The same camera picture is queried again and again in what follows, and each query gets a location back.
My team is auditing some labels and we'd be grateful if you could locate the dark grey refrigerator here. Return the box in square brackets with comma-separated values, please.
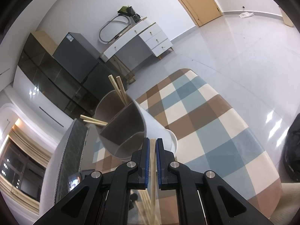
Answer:
[53, 32, 114, 100]

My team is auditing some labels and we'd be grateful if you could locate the gold frame stool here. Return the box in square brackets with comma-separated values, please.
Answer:
[109, 55, 135, 84]

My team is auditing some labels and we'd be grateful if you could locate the wooden door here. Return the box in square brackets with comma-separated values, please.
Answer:
[178, 0, 222, 27]

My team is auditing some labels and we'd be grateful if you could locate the black glass cabinet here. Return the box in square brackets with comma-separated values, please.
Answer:
[18, 33, 99, 118]

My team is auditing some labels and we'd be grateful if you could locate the white dressing table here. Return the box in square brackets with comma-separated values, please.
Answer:
[100, 17, 173, 62]

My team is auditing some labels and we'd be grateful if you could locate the green potted plant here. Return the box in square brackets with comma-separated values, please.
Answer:
[117, 6, 141, 22]

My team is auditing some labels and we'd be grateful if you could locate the white utensil holder cup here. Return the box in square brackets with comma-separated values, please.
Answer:
[94, 90, 177, 161]

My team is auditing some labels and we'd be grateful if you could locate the checkered blue brown rug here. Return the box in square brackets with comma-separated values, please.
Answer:
[92, 68, 283, 225]

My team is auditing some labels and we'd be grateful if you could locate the grey quilted bed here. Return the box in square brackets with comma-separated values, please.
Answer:
[39, 119, 88, 216]

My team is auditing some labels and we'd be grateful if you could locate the oval vanity mirror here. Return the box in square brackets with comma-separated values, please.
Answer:
[98, 15, 132, 45]

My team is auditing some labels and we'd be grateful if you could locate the wooden chopstick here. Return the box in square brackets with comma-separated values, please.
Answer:
[116, 76, 129, 105]
[108, 75, 126, 105]
[136, 189, 154, 224]
[83, 119, 107, 127]
[150, 139, 157, 224]
[80, 114, 108, 124]

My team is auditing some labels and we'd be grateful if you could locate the wooden chopstick on table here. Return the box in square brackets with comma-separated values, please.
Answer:
[136, 189, 154, 224]

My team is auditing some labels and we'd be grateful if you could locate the black bag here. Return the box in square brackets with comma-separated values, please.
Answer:
[283, 114, 299, 182]

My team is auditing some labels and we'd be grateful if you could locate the white rag on floor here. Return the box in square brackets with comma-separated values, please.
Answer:
[239, 12, 254, 19]

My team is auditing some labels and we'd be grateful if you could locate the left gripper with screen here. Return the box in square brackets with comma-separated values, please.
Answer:
[68, 169, 94, 192]

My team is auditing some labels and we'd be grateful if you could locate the beige curtain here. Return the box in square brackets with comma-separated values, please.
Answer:
[1, 124, 52, 214]

